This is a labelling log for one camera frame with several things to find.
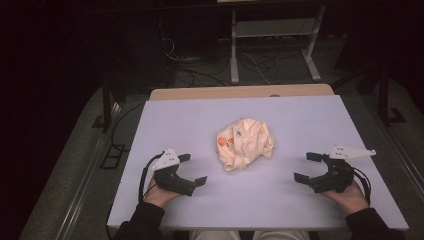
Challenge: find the metal floor rail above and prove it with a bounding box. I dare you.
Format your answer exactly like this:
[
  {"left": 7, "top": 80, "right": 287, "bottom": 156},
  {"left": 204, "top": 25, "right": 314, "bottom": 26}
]
[
  {"left": 54, "top": 102, "right": 122, "bottom": 240},
  {"left": 361, "top": 96, "right": 424, "bottom": 191}
]

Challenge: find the black metal stand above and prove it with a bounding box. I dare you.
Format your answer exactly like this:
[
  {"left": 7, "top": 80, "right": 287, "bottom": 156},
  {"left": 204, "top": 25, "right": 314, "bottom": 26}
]
[
  {"left": 375, "top": 63, "right": 407, "bottom": 127},
  {"left": 91, "top": 79, "right": 118, "bottom": 133}
]

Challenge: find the white metal stand frame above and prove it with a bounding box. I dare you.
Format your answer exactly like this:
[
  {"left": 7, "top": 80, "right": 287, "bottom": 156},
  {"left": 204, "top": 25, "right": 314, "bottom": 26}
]
[{"left": 229, "top": 4, "right": 327, "bottom": 85}]

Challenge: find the person's left hand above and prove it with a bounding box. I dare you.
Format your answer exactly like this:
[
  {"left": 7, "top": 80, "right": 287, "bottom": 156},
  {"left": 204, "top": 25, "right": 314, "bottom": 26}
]
[{"left": 143, "top": 177, "right": 183, "bottom": 209}]

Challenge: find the tangle of black floor cables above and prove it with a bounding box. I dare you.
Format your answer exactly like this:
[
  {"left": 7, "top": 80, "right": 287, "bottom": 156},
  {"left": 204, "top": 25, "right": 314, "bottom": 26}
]
[{"left": 159, "top": 36, "right": 278, "bottom": 88}]

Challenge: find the white floor cable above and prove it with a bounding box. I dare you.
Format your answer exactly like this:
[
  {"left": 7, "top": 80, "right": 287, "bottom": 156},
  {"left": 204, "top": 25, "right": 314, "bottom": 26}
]
[{"left": 241, "top": 51, "right": 272, "bottom": 85}]

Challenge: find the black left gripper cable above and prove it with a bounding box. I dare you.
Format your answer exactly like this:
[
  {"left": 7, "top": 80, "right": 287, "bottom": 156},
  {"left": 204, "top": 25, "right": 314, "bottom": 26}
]
[{"left": 138, "top": 151, "right": 166, "bottom": 204}]

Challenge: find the white table board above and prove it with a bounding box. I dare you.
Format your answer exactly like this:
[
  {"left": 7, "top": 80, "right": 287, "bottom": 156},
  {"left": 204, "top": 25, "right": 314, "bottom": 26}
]
[{"left": 107, "top": 94, "right": 410, "bottom": 231}]

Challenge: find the wooden table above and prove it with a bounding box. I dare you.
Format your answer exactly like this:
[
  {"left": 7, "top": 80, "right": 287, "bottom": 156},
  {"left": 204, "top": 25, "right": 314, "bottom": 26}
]
[{"left": 149, "top": 83, "right": 335, "bottom": 101}]

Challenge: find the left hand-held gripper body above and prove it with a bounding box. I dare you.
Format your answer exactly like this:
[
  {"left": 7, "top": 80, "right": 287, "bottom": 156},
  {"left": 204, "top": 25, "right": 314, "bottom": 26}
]
[{"left": 152, "top": 148, "right": 196, "bottom": 197}]

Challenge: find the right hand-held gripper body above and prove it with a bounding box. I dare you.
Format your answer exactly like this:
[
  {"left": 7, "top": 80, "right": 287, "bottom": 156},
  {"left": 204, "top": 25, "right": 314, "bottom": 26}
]
[{"left": 309, "top": 144, "right": 377, "bottom": 194}]

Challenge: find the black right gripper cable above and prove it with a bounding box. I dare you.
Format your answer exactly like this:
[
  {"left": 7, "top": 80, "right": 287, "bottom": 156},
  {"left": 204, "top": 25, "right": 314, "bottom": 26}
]
[{"left": 352, "top": 167, "right": 373, "bottom": 206}]

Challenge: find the black floor cable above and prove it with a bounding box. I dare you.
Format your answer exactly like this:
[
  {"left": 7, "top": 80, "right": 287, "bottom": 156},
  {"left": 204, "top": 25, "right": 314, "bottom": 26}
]
[{"left": 110, "top": 100, "right": 148, "bottom": 152}]

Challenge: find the person's right hand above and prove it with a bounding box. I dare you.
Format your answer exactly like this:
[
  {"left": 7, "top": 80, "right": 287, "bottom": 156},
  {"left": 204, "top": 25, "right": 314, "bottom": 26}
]
[{"left": 319, "top": 184, "right": 370, "bottom": 216}]

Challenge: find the cream printed garment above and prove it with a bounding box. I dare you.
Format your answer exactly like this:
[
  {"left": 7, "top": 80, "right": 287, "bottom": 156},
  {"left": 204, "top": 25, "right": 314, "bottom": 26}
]
[{"left": 215, "top": 118, "right": 275, "bottom": 172}]

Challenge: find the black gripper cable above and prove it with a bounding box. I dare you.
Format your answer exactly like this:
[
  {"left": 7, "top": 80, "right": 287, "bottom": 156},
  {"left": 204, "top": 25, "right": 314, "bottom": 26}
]
[
  {"left": 138, "top": 151, "right": 166, "bottom": 204},
  {"left": 352, "top": 167, "right": 373, "bottom": 206}
]

